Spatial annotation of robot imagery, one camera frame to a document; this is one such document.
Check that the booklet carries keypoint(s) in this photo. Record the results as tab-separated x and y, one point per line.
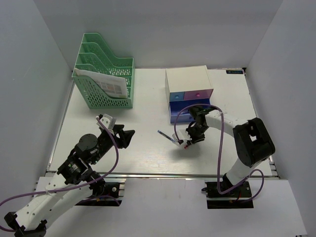
113	86

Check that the light blue small drawer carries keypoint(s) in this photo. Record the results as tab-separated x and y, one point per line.
176	96

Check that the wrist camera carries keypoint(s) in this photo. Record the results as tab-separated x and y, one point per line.
182	137
106	121

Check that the dark blue capped pen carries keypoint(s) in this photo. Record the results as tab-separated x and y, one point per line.
168	137

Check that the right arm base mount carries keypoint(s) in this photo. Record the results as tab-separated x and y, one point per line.
235	199

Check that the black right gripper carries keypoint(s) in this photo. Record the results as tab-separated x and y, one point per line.
194	139

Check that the blue wide bottom drawer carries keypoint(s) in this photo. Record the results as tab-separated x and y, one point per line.
176	106

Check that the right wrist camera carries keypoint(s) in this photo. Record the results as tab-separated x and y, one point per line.
182	137

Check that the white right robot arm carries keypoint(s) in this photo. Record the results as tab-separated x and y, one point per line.
252	142

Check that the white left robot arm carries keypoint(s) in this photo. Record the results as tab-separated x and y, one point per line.
34	219

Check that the black label sticker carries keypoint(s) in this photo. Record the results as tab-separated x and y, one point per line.
235	72

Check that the white mini drawer cabinet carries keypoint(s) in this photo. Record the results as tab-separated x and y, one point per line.
186	79

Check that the green plastic file rack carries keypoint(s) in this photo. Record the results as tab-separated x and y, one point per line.
96	56

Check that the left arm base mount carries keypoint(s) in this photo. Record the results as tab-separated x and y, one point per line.
112	194

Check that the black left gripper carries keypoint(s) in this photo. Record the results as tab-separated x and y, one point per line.
126	136

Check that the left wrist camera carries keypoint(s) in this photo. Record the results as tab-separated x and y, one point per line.
106	121

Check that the pink small drawer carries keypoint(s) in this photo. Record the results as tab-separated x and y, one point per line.
198	94

